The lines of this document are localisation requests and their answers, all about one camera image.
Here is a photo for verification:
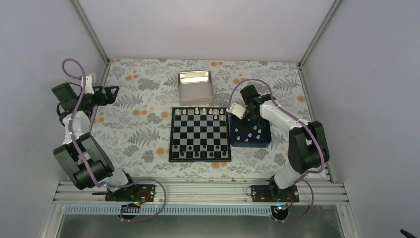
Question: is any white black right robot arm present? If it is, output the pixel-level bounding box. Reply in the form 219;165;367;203
239;85;330;202

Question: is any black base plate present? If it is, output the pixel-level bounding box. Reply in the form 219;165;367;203
250;185;300;203
105;184;156;202

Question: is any blue plastic piece tray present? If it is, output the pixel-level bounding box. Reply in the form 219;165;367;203
229;116;272;148

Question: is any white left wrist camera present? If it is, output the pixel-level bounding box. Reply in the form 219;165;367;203
81;73;96;94

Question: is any pink metal tin box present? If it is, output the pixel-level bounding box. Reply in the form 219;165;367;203
178;70;214;106

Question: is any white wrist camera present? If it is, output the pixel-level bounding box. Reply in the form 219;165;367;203
226;103;246;119
81;73;96;94

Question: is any black chess piece row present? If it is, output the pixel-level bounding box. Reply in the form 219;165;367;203
171;145;229;159

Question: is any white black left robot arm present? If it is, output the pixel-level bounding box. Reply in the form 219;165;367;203
52;82;138;201

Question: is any purple cable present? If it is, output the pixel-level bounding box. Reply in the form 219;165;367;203
62;58;168;223
227;78;327;223

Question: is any aluminium rail frame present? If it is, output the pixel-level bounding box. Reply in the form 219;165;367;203
53;179;349;205

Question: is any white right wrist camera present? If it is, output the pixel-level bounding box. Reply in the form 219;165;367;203
226;103;246;119

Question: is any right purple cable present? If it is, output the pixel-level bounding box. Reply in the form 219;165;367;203
227;78;327;223

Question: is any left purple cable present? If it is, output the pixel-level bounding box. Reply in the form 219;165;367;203
62;58;168;223

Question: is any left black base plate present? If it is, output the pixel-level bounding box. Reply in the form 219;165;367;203
105;184;156;202

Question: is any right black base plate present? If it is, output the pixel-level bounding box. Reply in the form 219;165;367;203
250;185;300;203

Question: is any floral patterned table mat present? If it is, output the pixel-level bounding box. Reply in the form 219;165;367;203
92;59;310;179

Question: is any black silver chess board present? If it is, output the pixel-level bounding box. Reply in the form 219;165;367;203
168;107;232;163

